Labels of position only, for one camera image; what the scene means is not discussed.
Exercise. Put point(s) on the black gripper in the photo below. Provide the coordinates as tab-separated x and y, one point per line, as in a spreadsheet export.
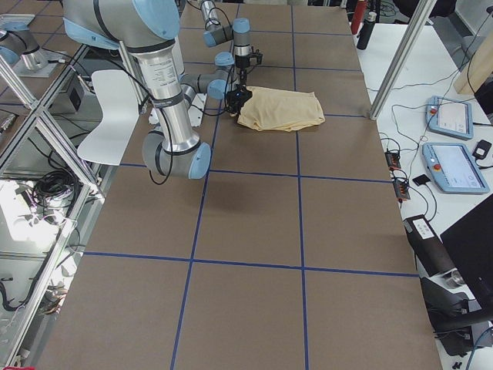
233	101
242	73

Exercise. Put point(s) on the beige long-sleeve printed shirt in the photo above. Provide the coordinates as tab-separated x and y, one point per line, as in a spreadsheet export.
282	110

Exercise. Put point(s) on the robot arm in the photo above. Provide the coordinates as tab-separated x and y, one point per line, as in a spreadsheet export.
219	29
149	30

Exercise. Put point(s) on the white plastic chair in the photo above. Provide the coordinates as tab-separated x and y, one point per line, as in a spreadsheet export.
107	143

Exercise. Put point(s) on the red cylinder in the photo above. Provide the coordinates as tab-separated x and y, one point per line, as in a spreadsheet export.
358	15

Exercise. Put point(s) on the black cylinder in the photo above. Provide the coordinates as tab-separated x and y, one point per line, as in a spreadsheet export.
366	31

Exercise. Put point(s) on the brown table mat blue grid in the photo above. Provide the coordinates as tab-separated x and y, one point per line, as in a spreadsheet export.
290	254

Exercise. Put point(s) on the upper orange connector board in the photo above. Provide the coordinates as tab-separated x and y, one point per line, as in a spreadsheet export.
393	160

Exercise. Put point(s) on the orange connector board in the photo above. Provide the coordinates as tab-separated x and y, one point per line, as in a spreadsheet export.
393	160
401	189

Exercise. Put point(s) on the lower orange connector board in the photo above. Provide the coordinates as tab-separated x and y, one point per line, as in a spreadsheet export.
401	189

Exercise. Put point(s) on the upper blue teach pendant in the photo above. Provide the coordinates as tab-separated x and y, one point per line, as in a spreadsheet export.
449	117

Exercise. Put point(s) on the blue teach pendant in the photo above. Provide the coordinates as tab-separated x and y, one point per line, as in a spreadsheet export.
449	117
453	169

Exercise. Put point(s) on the lower blue teach pendant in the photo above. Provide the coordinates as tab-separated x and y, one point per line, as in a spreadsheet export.
453	169

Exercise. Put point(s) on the black power adapter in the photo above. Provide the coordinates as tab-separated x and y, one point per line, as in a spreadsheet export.
482	149

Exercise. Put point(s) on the black monitor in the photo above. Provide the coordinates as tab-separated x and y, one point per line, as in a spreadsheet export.
469	244

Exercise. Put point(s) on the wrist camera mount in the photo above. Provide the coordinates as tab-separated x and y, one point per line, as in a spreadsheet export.
256	55

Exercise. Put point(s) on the aluminium frame post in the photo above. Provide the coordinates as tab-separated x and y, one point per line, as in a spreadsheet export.
410	37

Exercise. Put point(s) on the aluminium frame rack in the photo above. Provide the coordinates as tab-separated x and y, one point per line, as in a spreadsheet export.
48	195

